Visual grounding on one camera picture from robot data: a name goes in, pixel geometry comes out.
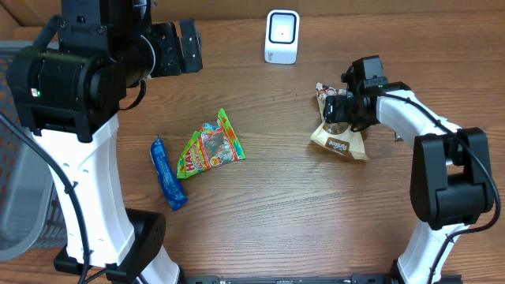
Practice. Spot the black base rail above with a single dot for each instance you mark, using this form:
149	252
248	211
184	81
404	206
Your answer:
353	279

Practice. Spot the green Haribo gummy bag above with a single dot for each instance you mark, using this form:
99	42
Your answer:
213	145

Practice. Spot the blue Oreo cookie pack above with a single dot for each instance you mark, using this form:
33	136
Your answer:
171	187

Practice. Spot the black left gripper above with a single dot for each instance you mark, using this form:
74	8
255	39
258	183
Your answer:
174	64

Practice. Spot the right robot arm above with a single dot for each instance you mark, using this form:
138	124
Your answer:
452	191

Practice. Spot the dried mushroom snack bag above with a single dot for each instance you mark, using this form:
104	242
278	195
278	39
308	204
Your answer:
337	137

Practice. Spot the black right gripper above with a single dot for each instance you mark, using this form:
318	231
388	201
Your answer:
335	113

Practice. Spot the grey plastic mesh basket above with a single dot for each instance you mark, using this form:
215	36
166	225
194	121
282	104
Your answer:
31	216

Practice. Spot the white barcode scanner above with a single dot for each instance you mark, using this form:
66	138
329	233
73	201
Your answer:
281	38

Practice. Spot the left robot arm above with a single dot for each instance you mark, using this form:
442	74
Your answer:
67	87

